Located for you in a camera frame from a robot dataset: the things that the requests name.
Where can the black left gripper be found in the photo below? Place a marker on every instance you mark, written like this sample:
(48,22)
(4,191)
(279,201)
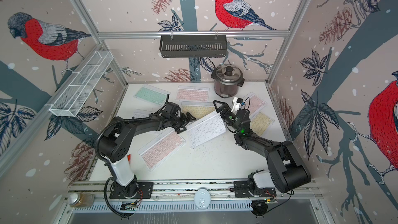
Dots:
(186,122)

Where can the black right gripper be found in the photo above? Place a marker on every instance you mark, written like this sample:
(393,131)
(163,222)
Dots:
(226,108)

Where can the white keyboard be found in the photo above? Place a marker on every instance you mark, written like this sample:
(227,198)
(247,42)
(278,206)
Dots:
(140,114)
(205,129)

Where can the pink keyboard front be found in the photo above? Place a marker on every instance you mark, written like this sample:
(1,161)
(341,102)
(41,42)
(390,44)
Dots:
(161,148)

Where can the pink keyboard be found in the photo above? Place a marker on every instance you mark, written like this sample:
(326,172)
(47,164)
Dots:
(253,103)
(194,94)
(161,148)

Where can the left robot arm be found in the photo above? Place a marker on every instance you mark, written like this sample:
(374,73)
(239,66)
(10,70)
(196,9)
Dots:
(113,143)

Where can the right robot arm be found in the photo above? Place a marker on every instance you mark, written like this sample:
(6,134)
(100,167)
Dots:
(287,169)

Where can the yellow keyboard centre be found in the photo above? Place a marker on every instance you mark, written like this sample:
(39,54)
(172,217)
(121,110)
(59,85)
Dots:
(197,109)

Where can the yellow keyboard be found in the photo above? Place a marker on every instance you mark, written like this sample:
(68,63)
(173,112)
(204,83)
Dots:
(197,109)
(260,122)

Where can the pink keyboard back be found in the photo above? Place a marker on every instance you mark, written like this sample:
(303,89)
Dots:
(194,94)

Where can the steel rice cooker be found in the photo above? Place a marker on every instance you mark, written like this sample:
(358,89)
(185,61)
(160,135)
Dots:
(227,80)

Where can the pink keyboard right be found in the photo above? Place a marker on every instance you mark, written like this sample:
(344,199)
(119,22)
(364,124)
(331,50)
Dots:
(253,103)

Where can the yellow keyboard right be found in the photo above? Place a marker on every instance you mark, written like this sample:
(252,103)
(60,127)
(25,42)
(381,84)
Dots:
(260,122)

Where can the green keyboard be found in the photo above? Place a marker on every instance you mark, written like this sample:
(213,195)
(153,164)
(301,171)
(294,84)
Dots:
(152,95)

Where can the black hanging basket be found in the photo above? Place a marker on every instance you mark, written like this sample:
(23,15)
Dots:
(193,46)

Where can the white round cap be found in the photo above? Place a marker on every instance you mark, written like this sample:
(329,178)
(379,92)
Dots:
(202,199)

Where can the glass jar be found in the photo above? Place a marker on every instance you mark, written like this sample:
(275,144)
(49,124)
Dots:
(81,199)

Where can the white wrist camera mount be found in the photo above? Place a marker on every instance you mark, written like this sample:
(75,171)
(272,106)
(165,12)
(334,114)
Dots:
(237,104)

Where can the aluminium front rail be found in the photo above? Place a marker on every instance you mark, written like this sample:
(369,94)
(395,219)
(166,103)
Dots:
(219,189)

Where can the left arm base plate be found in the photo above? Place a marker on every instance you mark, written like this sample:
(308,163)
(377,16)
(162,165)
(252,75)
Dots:
(135,190)

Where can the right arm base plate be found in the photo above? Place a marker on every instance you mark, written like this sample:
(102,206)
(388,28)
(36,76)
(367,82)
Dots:
(248,188)

